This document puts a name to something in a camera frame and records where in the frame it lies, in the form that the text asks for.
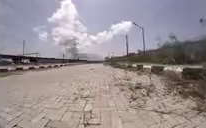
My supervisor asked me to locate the grassy embankment with bushes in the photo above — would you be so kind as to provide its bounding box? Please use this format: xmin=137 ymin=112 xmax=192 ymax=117
xmin=104 ymin=33 xmax=206 ymax=66

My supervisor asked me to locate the white vehicle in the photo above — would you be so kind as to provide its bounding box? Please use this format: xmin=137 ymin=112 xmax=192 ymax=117
xmin=20 ymin=58 xmax=31 ymax=65

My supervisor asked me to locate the long low railing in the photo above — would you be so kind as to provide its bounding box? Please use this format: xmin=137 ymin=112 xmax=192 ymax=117
xmin=0 ymin=53 xmax=105 ymax=65

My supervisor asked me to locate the dark utility pole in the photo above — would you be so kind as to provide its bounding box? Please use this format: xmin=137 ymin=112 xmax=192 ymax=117
xmin=125 ymin=34 xmax=130 ymax=57

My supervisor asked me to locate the striped kerb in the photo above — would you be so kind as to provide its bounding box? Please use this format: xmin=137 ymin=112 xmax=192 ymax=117
xmin=0 ymin=62 xmax=89 ymax=74

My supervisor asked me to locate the dry weeds strip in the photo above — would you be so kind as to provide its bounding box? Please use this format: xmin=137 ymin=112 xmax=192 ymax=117
xmin=110 ymin=64 xmax=206 ymax=114

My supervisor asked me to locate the row of dark concrete blocks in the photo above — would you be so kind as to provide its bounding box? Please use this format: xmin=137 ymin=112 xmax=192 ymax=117
xmin=109 ymin=62 xmax=206 ymax=81

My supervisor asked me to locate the street lamp pole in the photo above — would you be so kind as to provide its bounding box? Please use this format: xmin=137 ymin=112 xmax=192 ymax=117
xmin=131 ymin=21 xmax=147 ymax=56

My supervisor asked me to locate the thin grey pole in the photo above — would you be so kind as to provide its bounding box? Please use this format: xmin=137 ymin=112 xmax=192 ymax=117
xmin=21 ymin=39 xmax=26 ymax=56

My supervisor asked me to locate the pylon tower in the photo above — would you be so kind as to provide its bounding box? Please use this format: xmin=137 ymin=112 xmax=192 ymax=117
xmin=68 ymin=39 xmax=79 ymax=60

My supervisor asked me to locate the pale vehicle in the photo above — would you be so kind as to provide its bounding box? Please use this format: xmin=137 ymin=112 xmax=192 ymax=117
xmin=0 ymin=58 xmax=14 ymax=66

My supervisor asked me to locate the grey brick paved path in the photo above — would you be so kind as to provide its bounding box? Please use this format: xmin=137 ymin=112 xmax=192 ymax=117
xmin=0 ymin=63 xmax=206 ymax=128

